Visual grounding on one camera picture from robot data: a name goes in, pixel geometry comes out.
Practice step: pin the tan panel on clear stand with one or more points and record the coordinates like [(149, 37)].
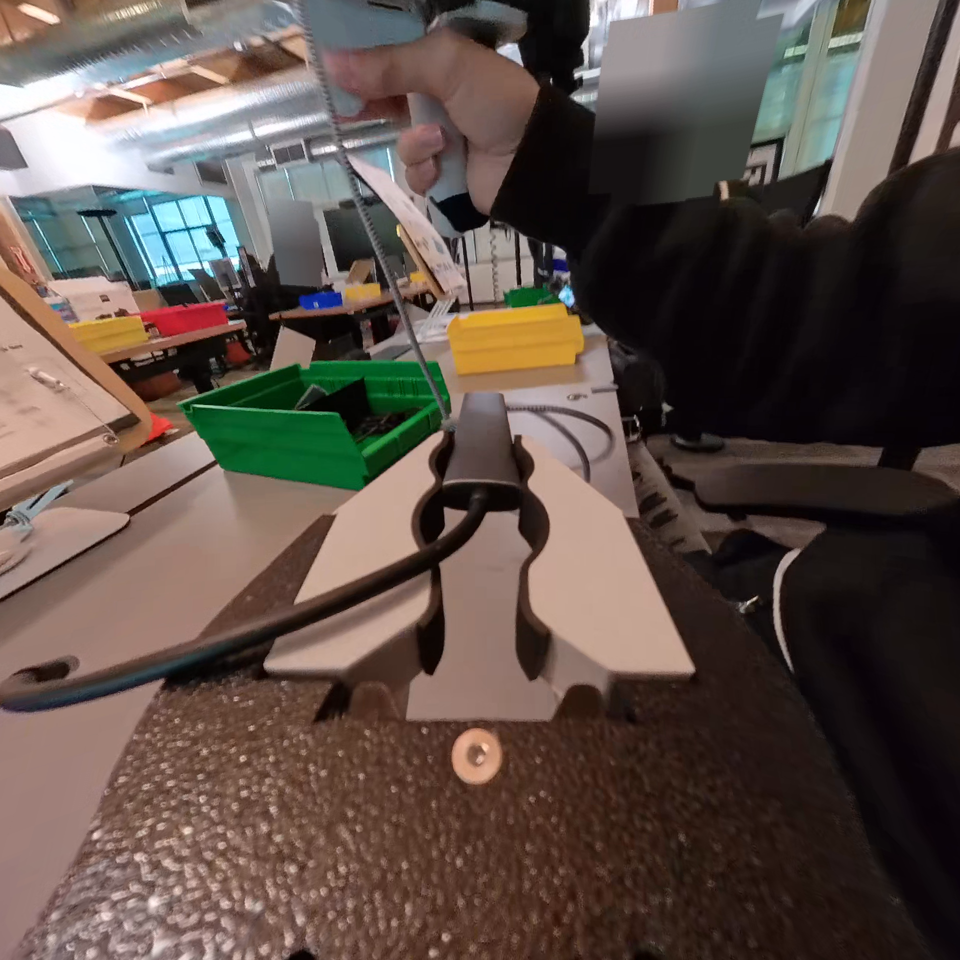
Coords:
[(435, 262)]

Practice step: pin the wooden document stand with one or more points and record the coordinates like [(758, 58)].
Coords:
[(82, 360)]

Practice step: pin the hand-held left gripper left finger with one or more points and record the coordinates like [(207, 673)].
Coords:
[(360, 525)]

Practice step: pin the orange cone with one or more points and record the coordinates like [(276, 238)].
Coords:
[(159, 431)]

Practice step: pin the small yellow bin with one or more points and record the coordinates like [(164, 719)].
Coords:
[(361, 292)]

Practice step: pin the person's right forearm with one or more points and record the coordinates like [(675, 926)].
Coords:
[(750, 300)]

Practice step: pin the yellow plastic bin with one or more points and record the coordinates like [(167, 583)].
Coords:
[(109, 336), (510, 345)]

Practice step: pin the small blue plastic bin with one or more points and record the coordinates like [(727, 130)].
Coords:
[(321, 300)]

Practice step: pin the person's dark clothed body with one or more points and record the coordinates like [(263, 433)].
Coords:
[(885, 675)]

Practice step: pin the large green plastic bin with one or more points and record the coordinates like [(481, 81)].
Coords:
[(285, 450)]

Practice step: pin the black bin divider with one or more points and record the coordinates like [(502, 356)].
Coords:
[(337, 409)]

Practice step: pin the printed instruction sheets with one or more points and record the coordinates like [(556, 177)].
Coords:
[(37, 420)]

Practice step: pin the red plastic bin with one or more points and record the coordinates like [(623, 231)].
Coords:
[(187, 319)]

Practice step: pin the small green bin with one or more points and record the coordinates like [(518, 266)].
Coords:
[(529, 298)]

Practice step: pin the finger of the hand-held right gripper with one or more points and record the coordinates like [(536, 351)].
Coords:
[(360, 22)]

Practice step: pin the black monitor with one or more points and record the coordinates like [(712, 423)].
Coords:
[(341, 240)]

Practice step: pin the black office chair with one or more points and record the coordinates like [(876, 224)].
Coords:
[(825, 487)]

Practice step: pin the background desk wooden top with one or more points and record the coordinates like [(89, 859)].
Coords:
[(180, 343)]

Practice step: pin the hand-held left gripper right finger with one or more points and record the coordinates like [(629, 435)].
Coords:
[(600, 600)]

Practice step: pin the silver ceiling duct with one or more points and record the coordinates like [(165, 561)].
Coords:
[(225, 120), (112, 37)]

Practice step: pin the person's right hand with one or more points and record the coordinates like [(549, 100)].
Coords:
[(480, 97)]

